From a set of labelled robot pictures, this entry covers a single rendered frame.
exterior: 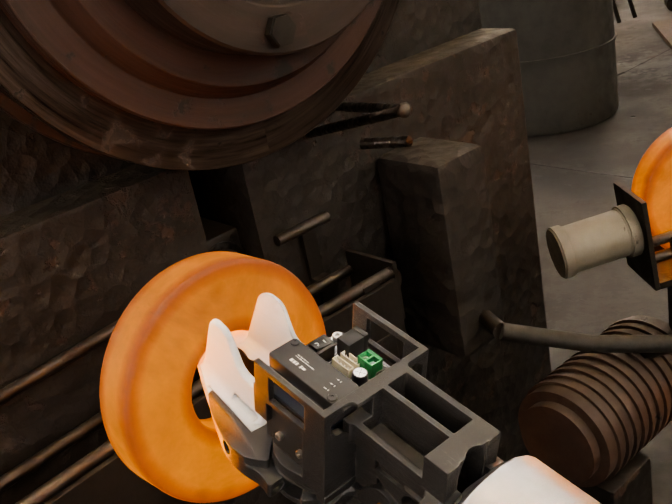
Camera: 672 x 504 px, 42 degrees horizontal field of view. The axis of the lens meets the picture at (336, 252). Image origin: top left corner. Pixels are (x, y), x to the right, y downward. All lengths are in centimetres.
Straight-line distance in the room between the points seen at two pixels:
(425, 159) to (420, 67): 14
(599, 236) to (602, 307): 128
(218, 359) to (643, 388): 64
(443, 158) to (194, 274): 48
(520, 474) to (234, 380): 17
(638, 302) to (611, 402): 128
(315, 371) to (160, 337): 11
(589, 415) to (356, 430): 59
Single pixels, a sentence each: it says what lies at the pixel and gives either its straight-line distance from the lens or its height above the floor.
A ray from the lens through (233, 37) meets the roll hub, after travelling 64.
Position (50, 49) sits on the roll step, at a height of 102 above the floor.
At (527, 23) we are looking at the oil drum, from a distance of 344.
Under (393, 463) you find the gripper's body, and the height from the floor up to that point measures 85.
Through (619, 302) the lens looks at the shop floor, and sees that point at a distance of 228.
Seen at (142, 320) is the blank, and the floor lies 89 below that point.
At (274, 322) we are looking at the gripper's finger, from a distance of 51.
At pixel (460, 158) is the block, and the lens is 94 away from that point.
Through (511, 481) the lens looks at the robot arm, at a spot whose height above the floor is 85.
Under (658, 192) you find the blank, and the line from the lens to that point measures 100.
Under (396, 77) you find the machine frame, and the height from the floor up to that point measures 87.
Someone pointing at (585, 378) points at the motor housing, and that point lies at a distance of 103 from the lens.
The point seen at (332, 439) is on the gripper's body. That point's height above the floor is 86.
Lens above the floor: 110
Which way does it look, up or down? 23 degrees down
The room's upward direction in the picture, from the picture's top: 12 degrees counter-clockwise
